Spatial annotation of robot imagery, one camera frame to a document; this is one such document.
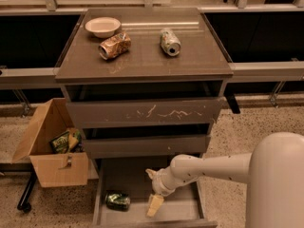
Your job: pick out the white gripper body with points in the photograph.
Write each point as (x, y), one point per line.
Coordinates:
(159, 183)

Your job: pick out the top drawer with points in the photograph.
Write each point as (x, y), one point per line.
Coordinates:
(144, 104)

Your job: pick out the white green can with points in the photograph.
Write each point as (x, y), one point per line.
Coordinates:
(169, 42)

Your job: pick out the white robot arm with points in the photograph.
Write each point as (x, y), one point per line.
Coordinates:
(273, 173)

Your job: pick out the crushed orange can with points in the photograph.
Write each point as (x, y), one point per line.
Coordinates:
(114, 46)

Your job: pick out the white bowl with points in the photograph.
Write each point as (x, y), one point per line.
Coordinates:
(103, 27)

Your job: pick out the black wheeled table leg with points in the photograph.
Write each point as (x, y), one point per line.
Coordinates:
(23, 204)

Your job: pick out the cardboard box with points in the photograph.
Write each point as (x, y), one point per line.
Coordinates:
(49, 121)

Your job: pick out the open bottom drawer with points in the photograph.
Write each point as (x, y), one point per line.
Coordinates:
(183, 209)

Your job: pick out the grey drawer cabinet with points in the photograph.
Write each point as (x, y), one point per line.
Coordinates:
(200, 58)

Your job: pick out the middle drawer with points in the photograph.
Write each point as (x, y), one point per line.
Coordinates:
(153, 140)

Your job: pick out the green snack bag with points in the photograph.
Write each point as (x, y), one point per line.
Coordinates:
(67, 142)

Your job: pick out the crushed green can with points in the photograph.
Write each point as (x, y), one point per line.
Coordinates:
(117, 200)

